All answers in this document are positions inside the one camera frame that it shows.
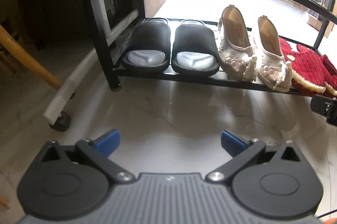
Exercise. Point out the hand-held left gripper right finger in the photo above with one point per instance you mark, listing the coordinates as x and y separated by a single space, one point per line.
231 141

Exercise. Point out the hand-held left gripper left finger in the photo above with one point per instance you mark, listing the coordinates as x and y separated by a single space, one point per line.
109 141

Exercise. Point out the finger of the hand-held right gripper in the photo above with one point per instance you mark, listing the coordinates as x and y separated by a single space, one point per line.
322 107

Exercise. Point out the red plush slipper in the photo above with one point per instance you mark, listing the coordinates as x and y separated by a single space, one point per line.
331 71
302 66

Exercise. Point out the white embroidered beaded shoe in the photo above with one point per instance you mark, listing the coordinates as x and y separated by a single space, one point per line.
271 66
235 55

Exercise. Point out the white rolling drawer cart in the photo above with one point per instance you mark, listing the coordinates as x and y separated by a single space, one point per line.
65 87

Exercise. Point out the open cardboard box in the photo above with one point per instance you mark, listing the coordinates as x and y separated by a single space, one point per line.
314 17

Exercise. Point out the black slide sandal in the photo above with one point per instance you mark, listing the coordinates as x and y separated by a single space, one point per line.
151 40
196 42

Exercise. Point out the wooden chair leg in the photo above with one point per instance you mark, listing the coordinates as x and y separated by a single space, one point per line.
23 55

